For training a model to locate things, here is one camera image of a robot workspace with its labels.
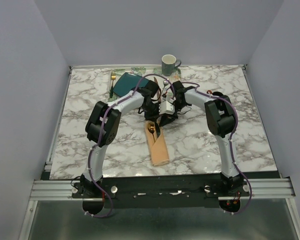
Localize gold spoon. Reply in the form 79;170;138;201
148;122;156;142

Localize orange cloth napkin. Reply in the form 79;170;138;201
145;121;170;167

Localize silver table knife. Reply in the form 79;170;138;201
155;122;162;140

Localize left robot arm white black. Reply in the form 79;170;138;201
83;81;160;198

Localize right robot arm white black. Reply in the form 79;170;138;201
159;81;243;196

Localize silver spoon on tray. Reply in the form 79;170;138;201
161;79;170;97

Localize leaf pattern serving tray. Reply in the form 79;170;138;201
108;65;169;102

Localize teal square plate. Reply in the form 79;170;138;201
113;72;142;97

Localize grey green mug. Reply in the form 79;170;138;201
161;54;182;76

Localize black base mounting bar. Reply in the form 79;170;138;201
72;173;250;209

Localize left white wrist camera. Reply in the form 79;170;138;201
159;101;175;115

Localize brown handled knife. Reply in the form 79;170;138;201
154;77;162;102

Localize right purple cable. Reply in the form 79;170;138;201
162;84;255;216

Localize purple cable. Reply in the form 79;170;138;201
88;73;177;218
162;84;255;216

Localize gold fork green handle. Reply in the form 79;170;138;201
109;71;116;98

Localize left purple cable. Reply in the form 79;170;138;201
88;73;177;218

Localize aluminium frame rail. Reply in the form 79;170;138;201
30;178;295;201

